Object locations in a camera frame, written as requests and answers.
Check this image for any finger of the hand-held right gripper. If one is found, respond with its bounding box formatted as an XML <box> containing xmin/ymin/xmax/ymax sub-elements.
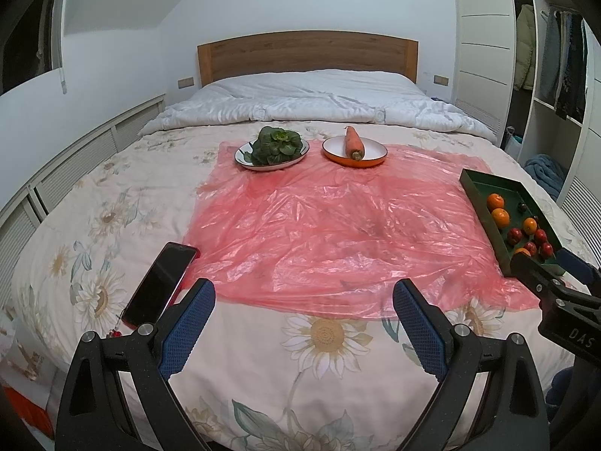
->
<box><xmin>511</xmin><ymin>253</ymin><xmax>572</xmax><ymax>307</ymax></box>
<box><xmin>556</xmin><ymin>248</ymin><xmax>601</xmax><ymax>288</ymax></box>

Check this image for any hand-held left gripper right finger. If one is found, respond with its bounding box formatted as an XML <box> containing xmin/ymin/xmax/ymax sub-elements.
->
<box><xmin>393</xmin><ymin>278</ymin><xmax>550</xmax><ymax>451</ymax></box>

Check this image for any white duvet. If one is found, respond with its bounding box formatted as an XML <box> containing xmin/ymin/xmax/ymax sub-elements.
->
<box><xmin>141</xmin><ymin>70</ymin><xmax>498</xmax><ymax>144</ymax></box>

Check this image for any orange floor object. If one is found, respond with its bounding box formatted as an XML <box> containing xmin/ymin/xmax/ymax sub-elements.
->
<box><xmin>5</xmin><ymin>385</ymin><xmax>54</xmax><ymax>437</ymax></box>

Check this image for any dark window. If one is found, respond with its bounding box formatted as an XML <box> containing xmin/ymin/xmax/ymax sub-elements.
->
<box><xmin>0</xmin><ymin>0</ymin><xmax>64</xmax><ymax>97</ymax></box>

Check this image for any green leafy vegetable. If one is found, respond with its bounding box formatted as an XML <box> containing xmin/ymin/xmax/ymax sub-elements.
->
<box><xmin>244</xmin><ymin>127</ymin><xmax>302</xmax><ymax>166</ymax></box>

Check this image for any dark hanging garment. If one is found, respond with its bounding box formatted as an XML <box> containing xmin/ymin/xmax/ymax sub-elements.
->
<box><xmin>554</xmin><ymin>9</ymin><xmax>587</xmax><ymax>120</ymax></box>

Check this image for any white wardrobe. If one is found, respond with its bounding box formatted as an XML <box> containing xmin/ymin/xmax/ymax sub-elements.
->
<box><xmin>453</xmin><ymin>0</ymin><xmax>601</xmax><ymax>207</ymax></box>

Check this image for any pink plastic sheet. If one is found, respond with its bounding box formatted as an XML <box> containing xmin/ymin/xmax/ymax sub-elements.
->
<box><xmin>182</xmin><ymin>141</ymin><xmax>541</xmax><ymax>318</ymax></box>

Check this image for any smartphone with red case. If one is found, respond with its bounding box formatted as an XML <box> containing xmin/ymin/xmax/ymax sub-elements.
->
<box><xmin>121</xmin><ymin>241</ymin><xmax>200</xmax><ymax>330</ymax></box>

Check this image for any beige jacket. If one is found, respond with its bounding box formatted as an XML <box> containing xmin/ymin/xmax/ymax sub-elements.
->
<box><xmin>513</xmin><ymin>5</ymin><xmax>536</xmax><ymax>91</ymax></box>

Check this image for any white slatted panel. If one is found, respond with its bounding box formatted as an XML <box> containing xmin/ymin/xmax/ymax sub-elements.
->
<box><xmin>0</xmin><ymin>94</ymin><xmax>166</xmax><ymax>245</ymax></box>
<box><xmin>561</xmin><ymin>179</ymin><xmax>601</xmax><ymax>264</ymax></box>

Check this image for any blue towel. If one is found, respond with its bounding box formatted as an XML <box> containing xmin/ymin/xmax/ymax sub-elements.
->
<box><xmin>523</xmin><ymin>154</ymin><xmax>566</xmax><ymax>203</ymax></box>

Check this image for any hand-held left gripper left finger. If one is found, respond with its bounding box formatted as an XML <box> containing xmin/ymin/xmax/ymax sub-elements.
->
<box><xmin>55</xmin><ymin>278</ymin><xmax>217</xmax><ymax>451</ymax></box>

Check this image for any blue-grey hanging garment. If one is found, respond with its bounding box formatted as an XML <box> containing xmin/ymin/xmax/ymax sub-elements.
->
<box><xmin>539</xmin><ymin>9</ymin><xmax>562</xmax><ymax>104</ymax></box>

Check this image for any white bag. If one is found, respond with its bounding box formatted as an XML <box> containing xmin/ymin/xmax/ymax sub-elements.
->
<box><xmin>504</xmin><ymin>127</ymin><xmax>524</xmax><ymax>158</ymax></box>

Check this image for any carrot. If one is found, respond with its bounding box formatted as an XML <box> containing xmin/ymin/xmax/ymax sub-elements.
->
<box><xmin>344</xmin><ymin>126</ymin><xmax>364</xmax><ymax>159</ymax></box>

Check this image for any green tray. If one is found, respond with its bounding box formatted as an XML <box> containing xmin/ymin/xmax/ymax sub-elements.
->
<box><xmin>459</xmin><ymin>168</ymin><xmax>566</xmax><ymax>278</ymax></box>

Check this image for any orange plate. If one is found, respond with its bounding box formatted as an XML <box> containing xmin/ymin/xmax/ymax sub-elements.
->
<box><xmin>322</xmin><ymin>135</ymin><xmax>388</xmax><ymax>169</ymax></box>

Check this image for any wooden headboard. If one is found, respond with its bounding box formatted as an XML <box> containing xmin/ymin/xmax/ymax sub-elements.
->
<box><xmin>197</xmin><ymin>31</ymin><xmax>418</xmax><ymax>89</ymax></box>

